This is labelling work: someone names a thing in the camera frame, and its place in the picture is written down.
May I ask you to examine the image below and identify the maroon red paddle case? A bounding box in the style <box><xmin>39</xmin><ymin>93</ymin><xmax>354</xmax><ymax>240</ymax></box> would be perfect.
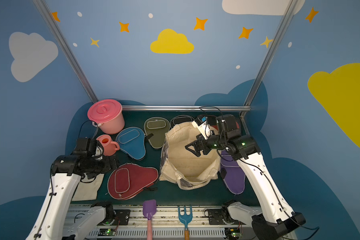
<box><xmin>108</xmin><ymin>163</ymin><xmax>159</xmax><ymax>201</ymax></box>

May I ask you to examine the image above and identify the cream canvas tote bag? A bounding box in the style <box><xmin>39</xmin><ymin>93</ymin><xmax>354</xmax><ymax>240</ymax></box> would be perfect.
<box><xmin>159</xmin><ymin>122</ymin><xmax>221</xmax><ymax>191</ymax></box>

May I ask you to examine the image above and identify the teal blue paddle case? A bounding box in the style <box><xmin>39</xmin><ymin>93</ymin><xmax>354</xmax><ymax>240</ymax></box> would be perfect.
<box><xmin>116</xmin><ymin>127</ymin><xmax>146</xmax><ymax>161</ymax></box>

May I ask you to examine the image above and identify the black white-piped paddle case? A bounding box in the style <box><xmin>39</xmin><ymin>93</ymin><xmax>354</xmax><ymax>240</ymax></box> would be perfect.
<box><xmin>170</xmin><ymin>115</ymin><xmax>195</xmax><ymax>128</ymax></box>

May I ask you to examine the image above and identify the olive green paddle case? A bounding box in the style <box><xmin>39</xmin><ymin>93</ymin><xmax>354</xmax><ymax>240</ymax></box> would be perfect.
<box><xmin>144</xmin><ymin>117</ymin><xmax>170</xmax><ymax>149</ymax></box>

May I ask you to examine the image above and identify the purple paddle case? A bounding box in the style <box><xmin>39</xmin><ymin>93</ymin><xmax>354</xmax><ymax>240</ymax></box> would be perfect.
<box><xmin>220</xmin><ymin>151</ymin><xmax>246</xmax><ymax>195</ymax></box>

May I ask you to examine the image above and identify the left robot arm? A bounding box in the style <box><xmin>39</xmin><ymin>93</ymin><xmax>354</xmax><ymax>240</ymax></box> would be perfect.
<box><xmin>27</xmin><ymin>138</ymin><xmax>116</xmax><ymax>240</ymax></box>

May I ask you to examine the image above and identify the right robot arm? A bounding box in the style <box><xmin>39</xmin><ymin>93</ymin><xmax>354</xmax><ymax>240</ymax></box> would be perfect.
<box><xmin>185</xmin><ymin>115</ymin><xmax>306</xmax><ymax>240</ymax></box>

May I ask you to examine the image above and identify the pink watering can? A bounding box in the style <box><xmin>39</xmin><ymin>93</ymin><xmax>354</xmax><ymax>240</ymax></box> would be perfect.
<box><xmin>96</xmin><ymin>135</ymin><xmax>121</xmax><ymax>156</ymax></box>

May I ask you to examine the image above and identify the cream work glove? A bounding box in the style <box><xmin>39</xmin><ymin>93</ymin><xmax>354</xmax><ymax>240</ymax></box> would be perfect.
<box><xmin>72</xmin><ymin>174</ymin><xmax>104</xmax><ymax>202</ymax></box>

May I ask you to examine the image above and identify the pink bucket with lid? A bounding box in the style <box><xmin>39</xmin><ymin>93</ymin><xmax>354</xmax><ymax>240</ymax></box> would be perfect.
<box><xmin>87</xmin><ymin>99</ymin><xmax>125</xmax><ymax>135</ymax></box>

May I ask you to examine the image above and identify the purple toy shovel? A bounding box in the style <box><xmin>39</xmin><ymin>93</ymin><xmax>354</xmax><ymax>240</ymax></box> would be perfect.
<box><xmin>143</xmin><ymin>200</ymin><xmax>157</xmax><ymax>240</ymax></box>

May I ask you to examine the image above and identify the left circuit board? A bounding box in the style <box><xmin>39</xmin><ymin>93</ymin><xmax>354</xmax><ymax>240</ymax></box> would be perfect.
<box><xmin>98</xmin><ymin>229</ymin><xmax>117</xmax><ymax>237</ymax></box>

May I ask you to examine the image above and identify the circuit board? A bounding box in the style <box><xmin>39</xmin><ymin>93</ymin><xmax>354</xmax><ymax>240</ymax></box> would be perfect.
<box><xmin>98</xmin><ymin>229</ymin><xmax>117</xmax><ymax>237</ymax></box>
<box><xmin>224</xmin><ymin>228</ymin><xmax>242</xmax><ymax>240</ymax></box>

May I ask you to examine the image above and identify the teal toy rake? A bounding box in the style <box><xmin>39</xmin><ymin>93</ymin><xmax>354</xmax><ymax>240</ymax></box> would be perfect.
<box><xmin>178</xmin><ymin>206</ymin><xmax>193</xmax><ymax>240</ymax></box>

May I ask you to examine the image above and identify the right circuit board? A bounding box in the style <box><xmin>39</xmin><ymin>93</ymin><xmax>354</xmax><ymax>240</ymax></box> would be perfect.
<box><xmin>224</xmin><ymin>228</ymin><xmax>242</xmax><ymax>240</ymax></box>

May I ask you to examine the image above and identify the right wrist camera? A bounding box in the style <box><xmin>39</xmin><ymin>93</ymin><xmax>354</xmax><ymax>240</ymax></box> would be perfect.
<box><xmin>192</xmin><ymin>115</ymin><xmax>213</xmax><ymax>140</ymax></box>

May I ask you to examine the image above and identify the aluminium back rail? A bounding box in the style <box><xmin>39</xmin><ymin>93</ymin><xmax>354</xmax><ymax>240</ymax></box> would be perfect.
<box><xmin>123</xmin><ymin>105</ymin><xmax>251</xmax><ymax>112</ymax></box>

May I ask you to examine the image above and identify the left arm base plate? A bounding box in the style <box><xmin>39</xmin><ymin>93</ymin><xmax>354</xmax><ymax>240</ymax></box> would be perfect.
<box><xmin>99</xmin><ymin>209</ymin><xmax>131</xmax><ymax>226</ymax></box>

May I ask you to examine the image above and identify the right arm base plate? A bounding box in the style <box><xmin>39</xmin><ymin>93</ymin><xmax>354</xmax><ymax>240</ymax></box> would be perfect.
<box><xmin>204</xmin><ymin>209</ymin><xmax>244</xmax><ymax>225</ymax></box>

